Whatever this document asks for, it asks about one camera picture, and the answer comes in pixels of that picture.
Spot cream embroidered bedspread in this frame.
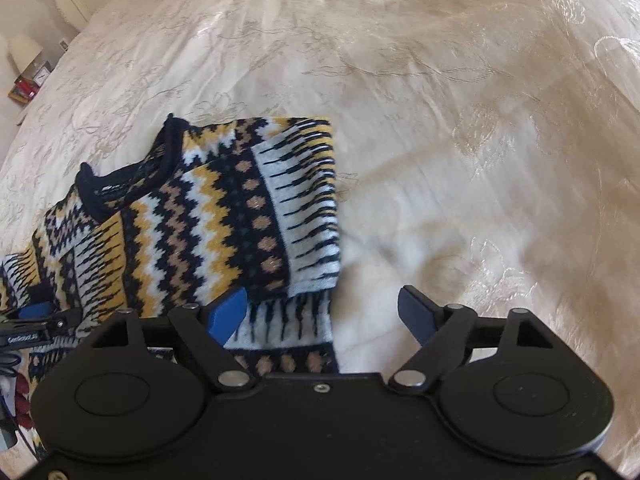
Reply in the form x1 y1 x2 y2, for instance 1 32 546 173
0 0 640 480

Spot red books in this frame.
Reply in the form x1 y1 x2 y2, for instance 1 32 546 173
8 77 39 104

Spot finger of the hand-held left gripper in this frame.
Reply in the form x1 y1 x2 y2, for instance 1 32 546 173
0 300 83 333

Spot cream shade table lamp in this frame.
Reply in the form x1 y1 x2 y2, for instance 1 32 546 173
9 32 44 77

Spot navy yellow white patterned sweater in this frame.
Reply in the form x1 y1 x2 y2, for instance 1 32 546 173
0 116 345 461

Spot person's left forearm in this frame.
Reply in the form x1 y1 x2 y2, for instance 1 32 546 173
12 375 37 428

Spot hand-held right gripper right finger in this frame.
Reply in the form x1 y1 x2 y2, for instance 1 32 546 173
387 285 556 396

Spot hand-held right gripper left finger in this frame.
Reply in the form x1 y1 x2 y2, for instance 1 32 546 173
82 287 251 394

